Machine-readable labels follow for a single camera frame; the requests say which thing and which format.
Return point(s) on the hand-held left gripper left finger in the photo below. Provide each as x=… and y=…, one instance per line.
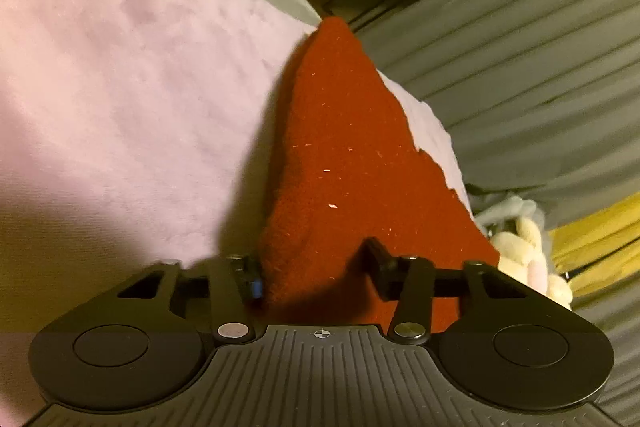
x=256, y=287

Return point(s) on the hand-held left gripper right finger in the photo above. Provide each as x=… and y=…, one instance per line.
x=380, y=267

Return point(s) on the red knit cardigan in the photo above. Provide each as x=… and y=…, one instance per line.
x=350, y=157

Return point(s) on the cream flower plush pillow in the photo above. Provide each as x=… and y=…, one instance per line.
x=515, y=252

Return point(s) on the grey cushion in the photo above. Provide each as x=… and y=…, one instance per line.
x=505, y=207

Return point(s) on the yellow curtain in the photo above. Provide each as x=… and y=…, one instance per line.
x=600, y=232

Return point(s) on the pink fuzzy blanket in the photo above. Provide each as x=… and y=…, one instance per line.
x=125, y=57

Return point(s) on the white round stool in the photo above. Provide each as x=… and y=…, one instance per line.
x=285, y=2

